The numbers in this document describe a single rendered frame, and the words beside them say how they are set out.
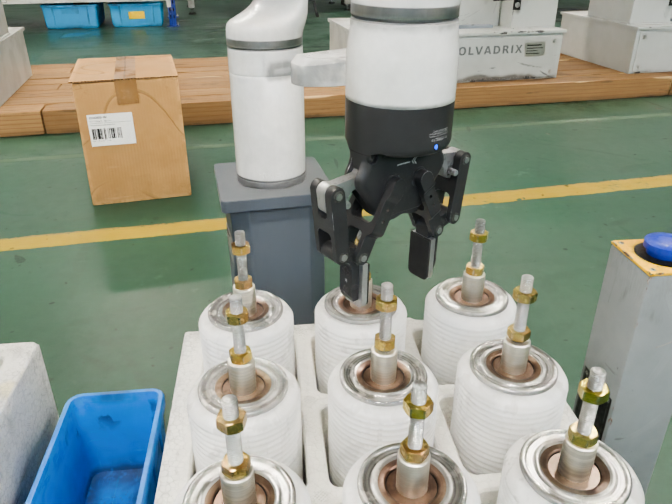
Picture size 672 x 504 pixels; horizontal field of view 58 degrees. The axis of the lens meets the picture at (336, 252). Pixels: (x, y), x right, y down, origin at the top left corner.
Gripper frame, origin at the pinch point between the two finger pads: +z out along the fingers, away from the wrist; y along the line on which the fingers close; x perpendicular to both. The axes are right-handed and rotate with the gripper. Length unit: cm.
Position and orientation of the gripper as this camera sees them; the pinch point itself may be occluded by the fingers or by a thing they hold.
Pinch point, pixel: (389, 273)
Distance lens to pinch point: 48.7
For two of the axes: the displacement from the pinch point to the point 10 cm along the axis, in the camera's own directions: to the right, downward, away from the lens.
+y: 7.9, -2.8, 5.4
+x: -6.1, -3.7, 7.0
